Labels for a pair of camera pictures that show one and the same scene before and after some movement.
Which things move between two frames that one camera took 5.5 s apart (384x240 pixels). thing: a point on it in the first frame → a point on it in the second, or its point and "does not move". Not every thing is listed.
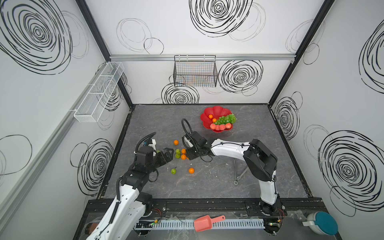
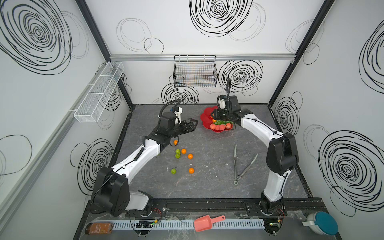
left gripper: (163, 156) → (183, 127)
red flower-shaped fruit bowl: (210, 114) does not move
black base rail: (209, 207) does not move
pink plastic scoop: (205, 222) does not move
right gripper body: (192, 148) → (219, 114)
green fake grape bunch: (224, 120) does not move
